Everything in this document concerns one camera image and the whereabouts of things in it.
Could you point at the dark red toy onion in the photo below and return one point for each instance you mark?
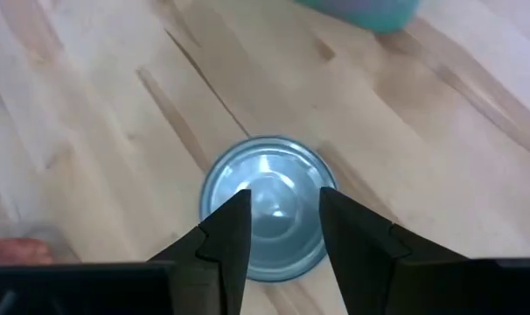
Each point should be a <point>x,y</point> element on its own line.
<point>16,253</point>

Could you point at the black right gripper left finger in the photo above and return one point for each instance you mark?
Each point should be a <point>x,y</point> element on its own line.
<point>221,258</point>

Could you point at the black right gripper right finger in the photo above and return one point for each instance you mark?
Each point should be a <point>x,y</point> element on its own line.
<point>361,262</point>

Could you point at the teal translucent plastic tray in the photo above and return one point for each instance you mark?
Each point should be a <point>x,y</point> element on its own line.
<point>370,15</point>

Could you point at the white lidded tin can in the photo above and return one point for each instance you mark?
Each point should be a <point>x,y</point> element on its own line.
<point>282,175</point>

